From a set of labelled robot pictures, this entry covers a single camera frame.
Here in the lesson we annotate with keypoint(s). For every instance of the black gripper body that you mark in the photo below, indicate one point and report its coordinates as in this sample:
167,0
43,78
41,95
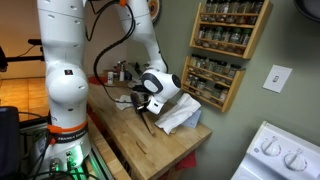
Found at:
142,106

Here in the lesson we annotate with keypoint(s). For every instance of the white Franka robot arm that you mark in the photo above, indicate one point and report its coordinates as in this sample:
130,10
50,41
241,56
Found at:
66,83

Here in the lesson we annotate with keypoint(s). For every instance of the white crumpled cloth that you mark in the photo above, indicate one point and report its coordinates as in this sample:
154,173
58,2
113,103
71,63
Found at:
178,113

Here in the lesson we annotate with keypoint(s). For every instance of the white cap bottle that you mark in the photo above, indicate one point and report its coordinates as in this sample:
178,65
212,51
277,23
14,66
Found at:
122,73

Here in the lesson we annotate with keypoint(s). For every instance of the white printed salt shaker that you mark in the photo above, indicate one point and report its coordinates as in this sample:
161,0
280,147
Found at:
110,78

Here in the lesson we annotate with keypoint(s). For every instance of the red silicone mat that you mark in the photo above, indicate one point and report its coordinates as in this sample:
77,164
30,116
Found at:
96,80

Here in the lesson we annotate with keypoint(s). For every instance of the pale blue paper sheet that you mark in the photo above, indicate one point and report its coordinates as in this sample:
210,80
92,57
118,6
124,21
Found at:
195,120

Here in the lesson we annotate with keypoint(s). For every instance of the red hanging cloth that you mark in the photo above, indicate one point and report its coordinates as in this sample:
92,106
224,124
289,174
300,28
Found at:
186,161

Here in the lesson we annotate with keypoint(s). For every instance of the wooden spice rack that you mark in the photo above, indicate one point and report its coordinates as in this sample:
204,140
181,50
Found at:
213,83
233,30

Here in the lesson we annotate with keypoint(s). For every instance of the white stove knob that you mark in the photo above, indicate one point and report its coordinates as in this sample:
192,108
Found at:
271,147
295,162

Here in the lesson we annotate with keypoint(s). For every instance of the black box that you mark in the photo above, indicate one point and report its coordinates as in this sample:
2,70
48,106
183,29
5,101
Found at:
9,140

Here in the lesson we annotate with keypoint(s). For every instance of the white stove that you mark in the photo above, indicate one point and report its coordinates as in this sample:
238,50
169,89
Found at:
276,160

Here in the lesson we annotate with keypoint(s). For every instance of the black hanging frying pan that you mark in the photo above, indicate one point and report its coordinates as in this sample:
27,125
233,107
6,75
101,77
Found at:
308,8

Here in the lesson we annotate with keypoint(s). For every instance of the black camera stand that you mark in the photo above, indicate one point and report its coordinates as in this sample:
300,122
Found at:
20,58

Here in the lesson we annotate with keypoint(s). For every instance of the white light switch plate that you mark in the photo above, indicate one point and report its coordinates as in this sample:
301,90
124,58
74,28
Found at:
277,78

